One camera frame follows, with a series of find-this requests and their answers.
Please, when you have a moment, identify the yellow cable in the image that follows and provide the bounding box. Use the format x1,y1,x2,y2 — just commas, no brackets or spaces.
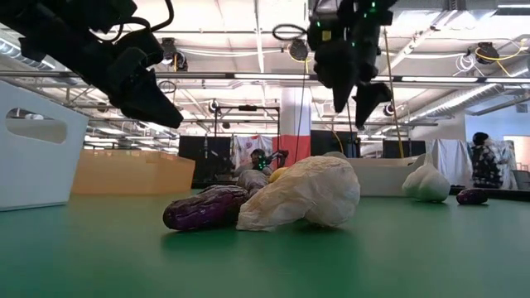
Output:
383,26,406,160

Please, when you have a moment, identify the large white garlic bulb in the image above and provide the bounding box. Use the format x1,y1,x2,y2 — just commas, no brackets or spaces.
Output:
401,151,451,204

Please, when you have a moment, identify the white hanging cloth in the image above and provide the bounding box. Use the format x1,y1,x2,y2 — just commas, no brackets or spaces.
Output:
426,138,473,188

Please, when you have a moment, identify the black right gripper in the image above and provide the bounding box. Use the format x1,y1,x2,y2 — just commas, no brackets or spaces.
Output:
306,0,398,130

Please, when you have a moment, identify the grey chair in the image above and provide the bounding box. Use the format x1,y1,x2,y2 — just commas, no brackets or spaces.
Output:
511,168,530,191

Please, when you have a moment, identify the printed white banner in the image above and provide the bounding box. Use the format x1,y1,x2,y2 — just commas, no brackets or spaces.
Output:
231,134,274,169

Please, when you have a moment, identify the black partition panel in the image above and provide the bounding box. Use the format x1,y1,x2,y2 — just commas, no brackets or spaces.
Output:
178,135,233,183
310,129,361,159
382,139,427,159

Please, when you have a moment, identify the black hanging cable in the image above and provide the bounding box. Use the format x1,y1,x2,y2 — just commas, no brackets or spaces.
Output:
292,57,308,166

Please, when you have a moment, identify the small purple eggplant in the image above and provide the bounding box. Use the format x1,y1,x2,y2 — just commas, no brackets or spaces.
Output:
455,187,489,206
161,184,251,232

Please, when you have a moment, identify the yellow lemon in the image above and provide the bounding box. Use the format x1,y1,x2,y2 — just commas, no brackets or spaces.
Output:
267,166,290,185

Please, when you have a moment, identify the large purple eggplant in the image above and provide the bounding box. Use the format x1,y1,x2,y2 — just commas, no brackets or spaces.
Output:
235,169,270,199

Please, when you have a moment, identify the long ceiling light bar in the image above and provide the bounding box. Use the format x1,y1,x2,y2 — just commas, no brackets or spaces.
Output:
0,70,530,84

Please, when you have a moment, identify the patterned hanging cloth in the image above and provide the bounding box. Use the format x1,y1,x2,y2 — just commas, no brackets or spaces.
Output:
467,139,518,190

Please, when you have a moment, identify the white plastic basket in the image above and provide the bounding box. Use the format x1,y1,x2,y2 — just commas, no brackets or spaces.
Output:
322,151,432,198
0,80,89,212

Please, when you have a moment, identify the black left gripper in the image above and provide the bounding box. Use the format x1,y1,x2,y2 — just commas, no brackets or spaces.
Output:
81,28,185,130

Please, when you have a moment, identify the person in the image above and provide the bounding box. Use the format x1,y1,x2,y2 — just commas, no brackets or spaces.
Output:
470,131,513,190
234,147,274,177

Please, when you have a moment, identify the silver ventilation duct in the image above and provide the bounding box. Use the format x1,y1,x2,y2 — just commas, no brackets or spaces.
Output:
407,57,530,121

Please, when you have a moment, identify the black stand frame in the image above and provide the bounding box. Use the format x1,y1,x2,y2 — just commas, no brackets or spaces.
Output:
213,103,282,150

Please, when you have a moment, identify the white pillar with red band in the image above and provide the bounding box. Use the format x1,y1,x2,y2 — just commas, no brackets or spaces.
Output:
271,86,312,169

